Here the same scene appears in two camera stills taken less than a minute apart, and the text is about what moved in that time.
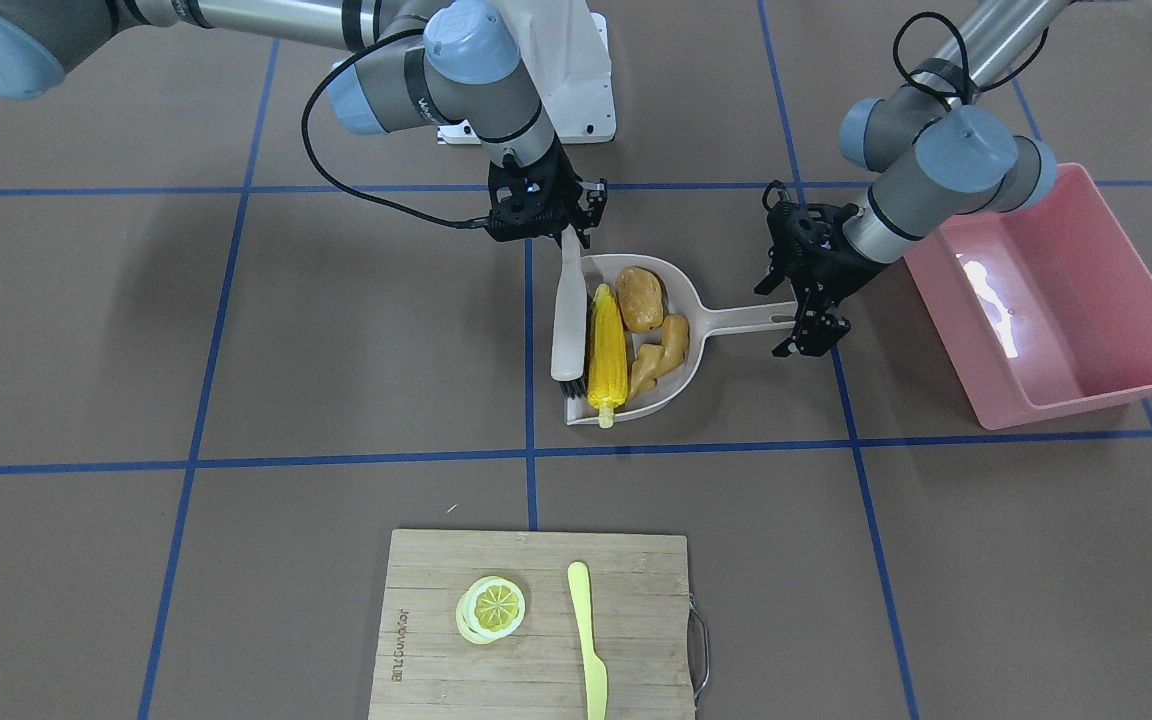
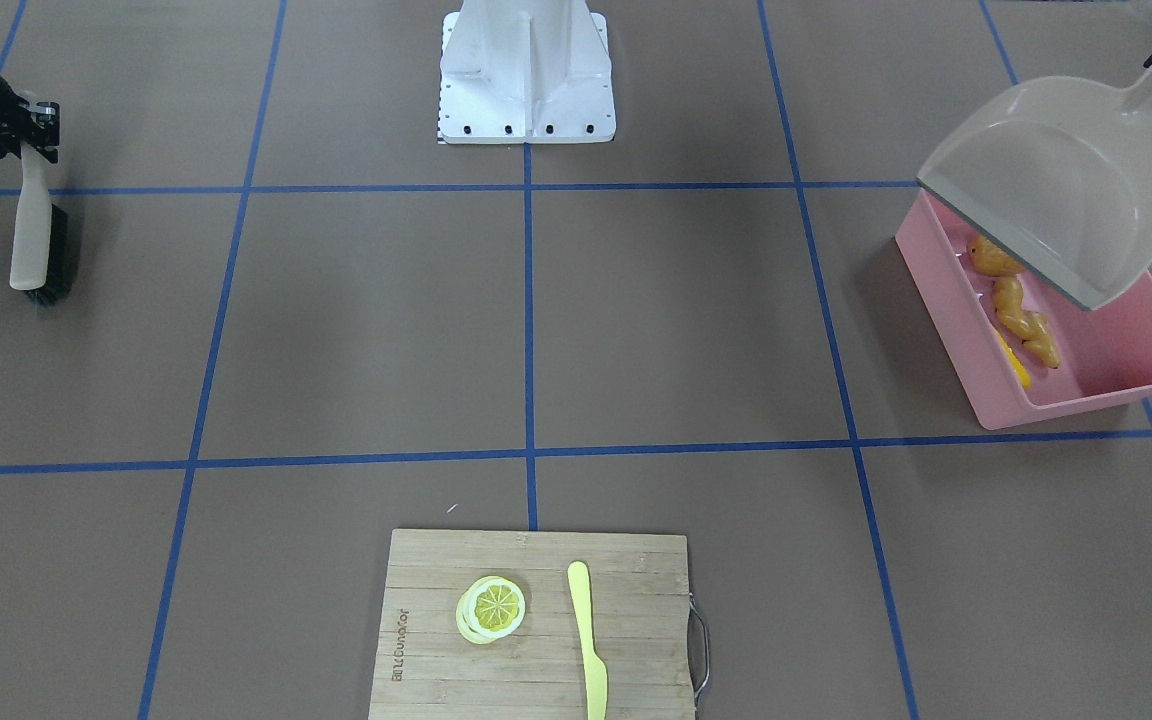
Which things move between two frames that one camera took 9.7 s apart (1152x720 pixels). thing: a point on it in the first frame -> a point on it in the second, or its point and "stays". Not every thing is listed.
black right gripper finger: [591, 201] -> [46, 116]
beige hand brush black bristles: [568, 321] -> [41, 249]
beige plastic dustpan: [681, 299] -> [1084, 182]
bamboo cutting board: [425, 669] stays
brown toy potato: [640, 299] -> [989, 260]
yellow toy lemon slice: [490, 609] stays
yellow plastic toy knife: [596, 681] stays
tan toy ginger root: [654, 361] -> [1030, 328]
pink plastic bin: [1049, 310] stays
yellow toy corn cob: [607, 383] -> [1022, 369]
